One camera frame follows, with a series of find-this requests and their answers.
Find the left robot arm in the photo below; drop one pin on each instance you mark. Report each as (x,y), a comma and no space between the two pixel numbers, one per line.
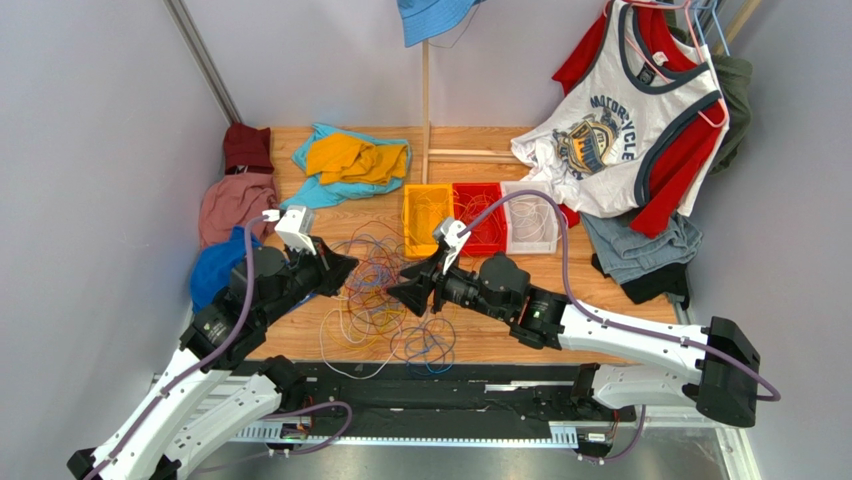
(165,437)

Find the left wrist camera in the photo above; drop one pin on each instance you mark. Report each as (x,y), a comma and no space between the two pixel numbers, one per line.
(293,226)

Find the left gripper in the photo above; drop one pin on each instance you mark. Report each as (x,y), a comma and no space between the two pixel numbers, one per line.
(334,269)

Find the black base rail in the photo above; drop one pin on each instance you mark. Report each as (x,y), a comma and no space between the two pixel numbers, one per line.
(468,402)

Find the pink cloth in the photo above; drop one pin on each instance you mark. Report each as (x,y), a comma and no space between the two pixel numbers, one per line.
(233,201)

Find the red plastic bin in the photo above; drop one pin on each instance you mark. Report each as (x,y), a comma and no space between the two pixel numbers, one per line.
(470,200)

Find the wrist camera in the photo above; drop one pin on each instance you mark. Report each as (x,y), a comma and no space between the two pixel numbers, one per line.
(450,236)
(293,226)

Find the wooden stand pole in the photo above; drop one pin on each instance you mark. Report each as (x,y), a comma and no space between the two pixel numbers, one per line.
(447,155)

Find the yellow plastic bin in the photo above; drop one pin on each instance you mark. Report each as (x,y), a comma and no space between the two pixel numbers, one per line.
(425,206)

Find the olive green garment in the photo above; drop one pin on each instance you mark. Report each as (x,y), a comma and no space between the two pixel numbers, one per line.
(734,77)

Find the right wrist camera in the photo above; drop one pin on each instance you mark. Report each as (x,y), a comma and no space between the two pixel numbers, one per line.
(450,236)

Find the grey denim shorts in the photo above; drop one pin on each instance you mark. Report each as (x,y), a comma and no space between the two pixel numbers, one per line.
(626,255)

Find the white motorcycle tank top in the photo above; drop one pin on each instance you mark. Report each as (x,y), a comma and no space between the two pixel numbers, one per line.
(599,146)

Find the mustard yellow shirt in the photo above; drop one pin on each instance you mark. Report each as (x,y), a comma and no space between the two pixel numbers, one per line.
(343,158)

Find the aluminium corner profile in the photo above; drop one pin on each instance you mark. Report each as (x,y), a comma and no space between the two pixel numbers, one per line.
(193,39)

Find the blue cloth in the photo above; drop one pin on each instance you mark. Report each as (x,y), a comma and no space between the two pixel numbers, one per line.
(212,271)

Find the maroon cloth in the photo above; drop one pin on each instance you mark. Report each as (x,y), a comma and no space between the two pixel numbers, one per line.
(247,149)

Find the white plastic bin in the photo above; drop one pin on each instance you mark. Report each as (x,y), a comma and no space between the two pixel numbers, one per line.
(532,226)

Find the blue bucket hat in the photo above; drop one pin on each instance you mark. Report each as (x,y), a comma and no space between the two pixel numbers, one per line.
(425,19)

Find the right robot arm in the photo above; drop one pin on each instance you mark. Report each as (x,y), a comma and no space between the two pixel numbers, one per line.
(712,368)

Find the pink clothes hanger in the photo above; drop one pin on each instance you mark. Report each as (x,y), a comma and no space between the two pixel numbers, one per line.
(692,40)

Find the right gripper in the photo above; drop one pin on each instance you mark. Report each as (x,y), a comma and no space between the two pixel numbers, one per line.
(433,287)

